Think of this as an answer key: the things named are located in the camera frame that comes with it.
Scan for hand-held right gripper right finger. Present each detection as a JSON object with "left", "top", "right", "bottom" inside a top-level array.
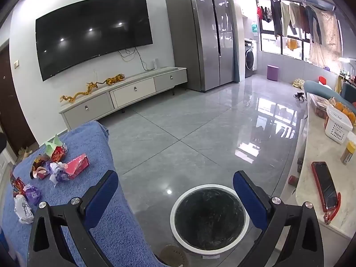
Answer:
[{"left": 233, "top": 170, "right": 324, "bottom": 267}]

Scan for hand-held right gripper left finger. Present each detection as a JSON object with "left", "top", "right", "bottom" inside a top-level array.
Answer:
[{"left": 28, "top": 170, "right": 119, "bottom": 267}]

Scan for pink cardboard box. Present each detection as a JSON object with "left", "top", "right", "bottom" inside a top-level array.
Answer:
[{"left": 65, "top": 154, "right": 91, "bottom": 180}]

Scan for white bin with black liner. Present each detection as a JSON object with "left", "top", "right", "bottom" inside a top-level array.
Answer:
[{"left": 170, "top": 184, "right": 250, "bottom": 255}]

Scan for purple white wrapper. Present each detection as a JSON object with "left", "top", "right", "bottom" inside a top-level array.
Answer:
[{"left": 49, "top": 161, "right": 70, "bottom": 187}]

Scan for dark red snack wrapper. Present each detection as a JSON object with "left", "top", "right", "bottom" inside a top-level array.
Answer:
[{"left": 51, "top": 146, "right": 67, "bottom": 163}]

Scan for red white wrapper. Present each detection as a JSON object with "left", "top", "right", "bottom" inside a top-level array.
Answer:
[{"left": 30, "top": 156, "right": 51, "bottom": 180}]

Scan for purple plastic wrapper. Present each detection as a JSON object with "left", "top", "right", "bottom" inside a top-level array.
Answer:
[{"left": 24, "top": 184, "right": 42, "bottom": 205}]

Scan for green paper wrapper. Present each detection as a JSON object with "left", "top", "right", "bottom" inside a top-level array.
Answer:
[{"left": 44, "top": 134, "right": 66, "bottom": 158}]

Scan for white plastic wrapper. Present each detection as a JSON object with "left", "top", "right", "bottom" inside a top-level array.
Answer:
[{"left": 14, "top": 195, "right": 35, "bottom": 224}]

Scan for red foil wrapper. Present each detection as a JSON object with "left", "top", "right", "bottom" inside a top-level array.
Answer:
[{"left": 10, "top": 176, "right": 25, "bottom": 198}]

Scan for blue towel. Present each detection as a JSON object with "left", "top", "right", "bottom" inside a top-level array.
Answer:
[{"left": 6, "top": 121, "right": 167, "bottom": 267}]

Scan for red phone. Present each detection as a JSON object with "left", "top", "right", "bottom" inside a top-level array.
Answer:
[{"left": 311, "top": 161, "right": 341, "bottom": 212}]

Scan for white marble table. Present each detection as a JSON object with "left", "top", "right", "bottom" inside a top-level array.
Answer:
[{"left": 279, "top": 92, "right": 356, "bottom": 240}]

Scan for round brown pad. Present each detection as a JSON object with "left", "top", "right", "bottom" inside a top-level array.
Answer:
[{"left": 160, "top": 244, "right": 190, "bottom": 267}]

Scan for golden dragon ornament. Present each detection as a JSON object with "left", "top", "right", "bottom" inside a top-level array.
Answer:
[{"left": 60, "top": 81, "right": 107, "bottom": 103}]

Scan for yellow-lid jar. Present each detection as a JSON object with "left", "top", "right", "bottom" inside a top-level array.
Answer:
[{"left": 341, "top": 140, "right": 356, "bottom": 165}]

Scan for beige television cabinet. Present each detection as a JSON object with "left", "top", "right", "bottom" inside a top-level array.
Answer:
[{"left": 59, "top": 66, "right": 188, "bottom": 131}]

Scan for white plastic basket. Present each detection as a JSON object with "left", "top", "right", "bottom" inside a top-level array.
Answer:
[{"left": 324, "top": 105, "right": 354, "bottom": 144}]

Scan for clear food container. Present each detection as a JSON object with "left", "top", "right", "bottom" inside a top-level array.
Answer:
[{"left": 309, "top": 93, "right": 331, "bottom": 116}]

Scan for golden tiger ornament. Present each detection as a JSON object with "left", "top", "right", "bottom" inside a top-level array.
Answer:
[{"left": 105, "top": 74, "right": 125, "bottom": 86}]

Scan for purple stool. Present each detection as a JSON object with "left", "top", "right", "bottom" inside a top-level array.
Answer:
[{"left": 266, "top": 65, "right": 279, "bottom": 82}]

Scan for teal sofa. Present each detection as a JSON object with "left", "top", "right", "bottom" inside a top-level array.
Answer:
[{"left": 304, "top": 80, "right": 342, "bottom": 106}]

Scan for pile of oranges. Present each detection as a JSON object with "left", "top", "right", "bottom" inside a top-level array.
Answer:
[{"left": 330, "top": 97, "right": 356, "bottom": 124}]

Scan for dark brown door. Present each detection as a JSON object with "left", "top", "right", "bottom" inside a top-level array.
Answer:
[{"left": 0, "top": 44, "right": 38, "bottom": 156}]

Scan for grey washing machine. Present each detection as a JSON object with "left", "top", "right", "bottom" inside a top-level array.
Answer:
[{"left": 245, "top": 39, "right": 259, "bottom": 78}]

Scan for black-framed window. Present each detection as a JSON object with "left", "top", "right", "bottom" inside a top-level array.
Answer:
[{"left": 256, "top": 0, "right": 338, "bottom": 62}]

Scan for grey double-door refrigerator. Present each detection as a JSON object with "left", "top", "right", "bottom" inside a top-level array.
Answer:
[{"left": 165, "top": 0, "right": 240, "bottom": 92}]

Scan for beige floral sheet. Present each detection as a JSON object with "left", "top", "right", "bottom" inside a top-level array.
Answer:
[{"left": 309, "top": 10, "right": 342, "bottom": 69}]

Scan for row of hanging clothes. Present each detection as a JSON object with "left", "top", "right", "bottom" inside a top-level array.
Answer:
[{"left": 257, "top": 0, "right": 323, "bottom": 45}]

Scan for loose television cables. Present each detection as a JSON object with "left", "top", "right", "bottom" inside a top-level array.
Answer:
[{"left": 118, "top": 47, "right": 149, "bottom": 71}]

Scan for black wall television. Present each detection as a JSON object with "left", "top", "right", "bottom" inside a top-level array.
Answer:
[{"left": 35, "top": 0, "right": 153, "bottom": 82}]

